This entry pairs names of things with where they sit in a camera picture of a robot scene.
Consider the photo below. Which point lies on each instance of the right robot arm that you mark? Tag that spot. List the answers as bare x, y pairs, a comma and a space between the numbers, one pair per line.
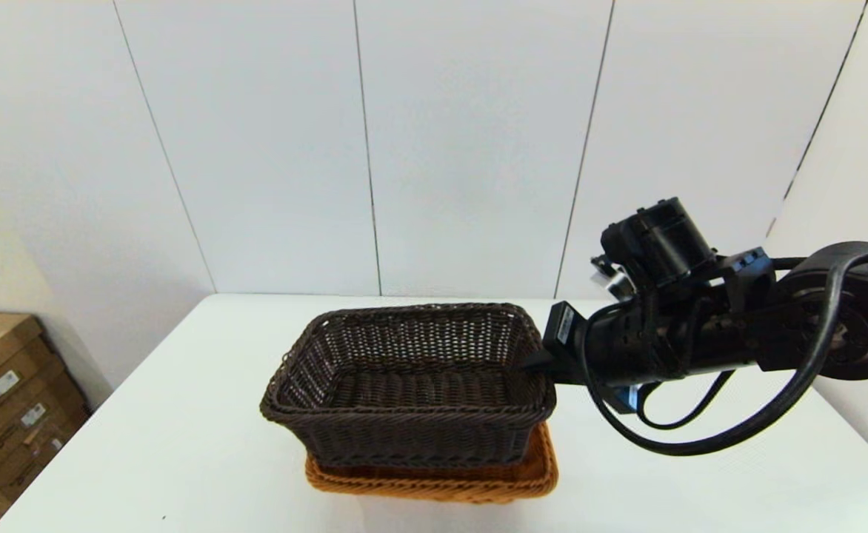
775, 326

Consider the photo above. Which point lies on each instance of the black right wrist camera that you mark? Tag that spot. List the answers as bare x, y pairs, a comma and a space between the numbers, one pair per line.
626, 398

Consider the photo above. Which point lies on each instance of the orange wicker basket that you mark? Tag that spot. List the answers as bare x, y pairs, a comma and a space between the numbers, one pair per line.
434, 485

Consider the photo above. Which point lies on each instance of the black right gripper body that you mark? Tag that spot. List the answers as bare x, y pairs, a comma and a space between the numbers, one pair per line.
619, 348

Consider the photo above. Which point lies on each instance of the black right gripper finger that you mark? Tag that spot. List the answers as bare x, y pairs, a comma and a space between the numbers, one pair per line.
538, 363

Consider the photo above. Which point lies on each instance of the dark brown wicker basket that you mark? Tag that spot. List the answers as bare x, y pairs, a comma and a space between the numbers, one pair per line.
404, 437

